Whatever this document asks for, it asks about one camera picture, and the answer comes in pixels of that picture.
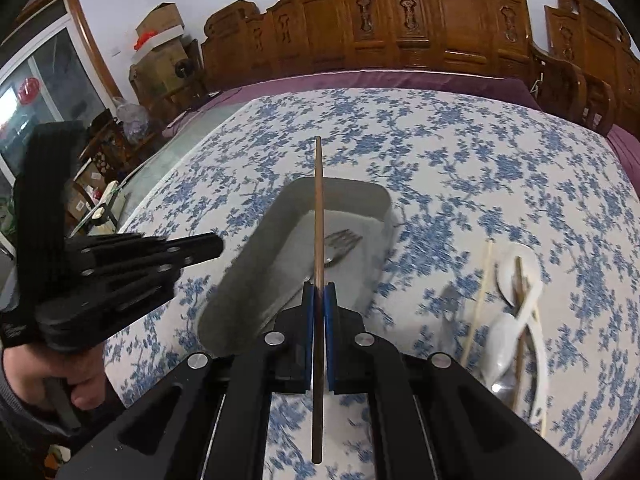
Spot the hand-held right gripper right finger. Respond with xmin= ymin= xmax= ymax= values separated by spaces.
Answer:
xmin=324 ymin=282 xmax=583 ymax=480

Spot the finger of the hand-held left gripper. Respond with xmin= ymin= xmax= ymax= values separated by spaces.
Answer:
xmin=54 ymin=265 xmax=184 ymax=312
xmin=66 ymin=232 xmax=225 ymax=274

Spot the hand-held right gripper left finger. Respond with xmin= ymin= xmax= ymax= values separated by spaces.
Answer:
xmin=55 ymin=282 xmax=316 ymax=480

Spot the metal tray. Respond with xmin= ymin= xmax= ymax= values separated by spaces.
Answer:
xmin=197 ymin=177 xmax=394 ymax=361

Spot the metal fork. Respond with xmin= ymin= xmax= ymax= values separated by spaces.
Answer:
xmin=322 ymin=229 xmax=364 ymax=269

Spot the dark brown chopstick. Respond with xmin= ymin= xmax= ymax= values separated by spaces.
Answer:
xmin=310 ymin=136 xmax=326 ymax=464
xmin=510 ymin=257 xmax=527 ymax=411

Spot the metal spoon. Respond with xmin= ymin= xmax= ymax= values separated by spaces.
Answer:
xmin=440 ymin=282 xmax=518 ymax=398

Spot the large white spoon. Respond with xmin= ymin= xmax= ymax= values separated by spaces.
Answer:
xmin=482 ymin=305 xmax=551 ymax=423

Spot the person's left hand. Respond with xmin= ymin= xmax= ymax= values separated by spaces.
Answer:
xmin=1 ymin=341 xmax=109 ymax=412

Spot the wooden chair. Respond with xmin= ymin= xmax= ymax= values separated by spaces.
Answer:
xmin=529 ymin=45 xmax=617 ymax=136
xmin=75 ymin=110 xmax=136 ymax=196

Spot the red window decoration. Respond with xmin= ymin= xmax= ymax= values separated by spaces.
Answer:
xmin=16 ymin=77 xmax=42 ymax=105

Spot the clear plastic bag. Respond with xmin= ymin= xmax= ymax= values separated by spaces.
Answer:
xmin=112 ymin=96 xmax=152 ymax=147

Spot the glass sliding door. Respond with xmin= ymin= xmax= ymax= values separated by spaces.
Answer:
xmin=0 ymin=0 xmax=123 ymax=188

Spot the large cardboard box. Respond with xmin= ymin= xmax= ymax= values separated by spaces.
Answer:
xmin=128 ymin=39 xmax=203 ymax=108

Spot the white box with red print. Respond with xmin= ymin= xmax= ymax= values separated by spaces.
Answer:
xmin=132 ymin=25 xmax=187 ymax=55

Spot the blue floral tablecloth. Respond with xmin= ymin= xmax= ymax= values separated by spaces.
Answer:
xmin=102 ymin=87 xmax=640 ymax=480

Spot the brown cardboard box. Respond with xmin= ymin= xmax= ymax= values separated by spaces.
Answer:
xmin=135 ymin=2 xmax=184 ymax=37

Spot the carved wooden bench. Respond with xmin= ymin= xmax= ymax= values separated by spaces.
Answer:
xmin=200 ymin=0 xmax=535 ymax=88
xmin=544 ymin=0 xmax=640 ymax=128

